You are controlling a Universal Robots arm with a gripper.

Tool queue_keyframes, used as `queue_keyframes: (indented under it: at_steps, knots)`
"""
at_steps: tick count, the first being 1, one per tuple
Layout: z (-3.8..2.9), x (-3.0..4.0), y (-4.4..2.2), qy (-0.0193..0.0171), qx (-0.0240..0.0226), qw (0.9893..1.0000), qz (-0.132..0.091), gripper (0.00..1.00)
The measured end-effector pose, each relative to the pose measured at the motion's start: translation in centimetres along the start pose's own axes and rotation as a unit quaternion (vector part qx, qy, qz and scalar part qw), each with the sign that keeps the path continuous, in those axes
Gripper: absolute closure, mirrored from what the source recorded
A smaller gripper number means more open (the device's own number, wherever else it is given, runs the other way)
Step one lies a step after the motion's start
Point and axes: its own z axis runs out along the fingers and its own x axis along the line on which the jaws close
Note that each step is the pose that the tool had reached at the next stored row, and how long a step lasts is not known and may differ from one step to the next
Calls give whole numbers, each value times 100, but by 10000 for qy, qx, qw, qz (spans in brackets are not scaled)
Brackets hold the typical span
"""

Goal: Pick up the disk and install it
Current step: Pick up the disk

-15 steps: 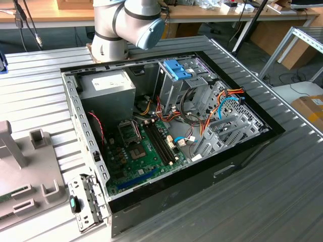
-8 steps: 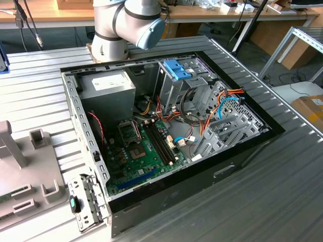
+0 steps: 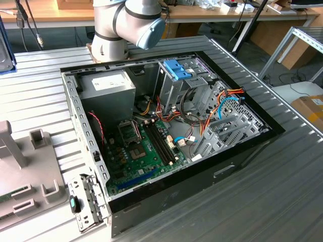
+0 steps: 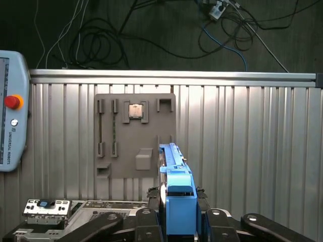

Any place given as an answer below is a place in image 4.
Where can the grey metal card bracket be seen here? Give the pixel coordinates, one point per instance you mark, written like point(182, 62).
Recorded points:
point(60, 209)

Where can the grey parts rack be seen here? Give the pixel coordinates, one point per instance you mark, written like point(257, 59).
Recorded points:
point(136, 141)

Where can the silver CPU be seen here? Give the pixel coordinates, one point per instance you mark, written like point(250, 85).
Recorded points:
point(135, 111)

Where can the hard disk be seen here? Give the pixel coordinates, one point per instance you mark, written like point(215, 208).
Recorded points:
point(180, 211)

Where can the black open PC case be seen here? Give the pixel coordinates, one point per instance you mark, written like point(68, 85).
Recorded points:
point(106, 209)

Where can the white power strip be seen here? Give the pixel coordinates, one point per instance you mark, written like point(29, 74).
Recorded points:
point(216, 11)

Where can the black latch with teal tab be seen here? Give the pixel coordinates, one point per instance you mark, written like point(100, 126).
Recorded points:
point(45, 203)

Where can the pale blue teach pendant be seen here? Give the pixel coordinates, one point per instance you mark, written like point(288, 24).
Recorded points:
point(15, 75)

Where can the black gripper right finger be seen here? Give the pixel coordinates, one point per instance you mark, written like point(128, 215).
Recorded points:
point(219, 227)

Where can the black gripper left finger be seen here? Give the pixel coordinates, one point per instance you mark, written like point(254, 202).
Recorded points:
point(146, 224)

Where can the green RAM stick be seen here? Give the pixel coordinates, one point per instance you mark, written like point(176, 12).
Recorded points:
point(100, 128)

